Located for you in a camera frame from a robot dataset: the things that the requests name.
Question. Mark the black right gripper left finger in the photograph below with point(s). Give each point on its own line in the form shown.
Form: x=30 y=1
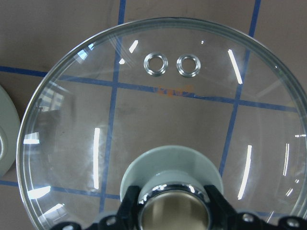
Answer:
x=123 y=219

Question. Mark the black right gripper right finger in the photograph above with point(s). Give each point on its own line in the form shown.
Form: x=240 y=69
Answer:
x=224 y=217

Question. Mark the glass pot lid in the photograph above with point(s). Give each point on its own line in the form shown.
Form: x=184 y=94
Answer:
x=169 y=105

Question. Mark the light green electric pot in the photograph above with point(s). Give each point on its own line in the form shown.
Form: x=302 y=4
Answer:
x=9 y=129

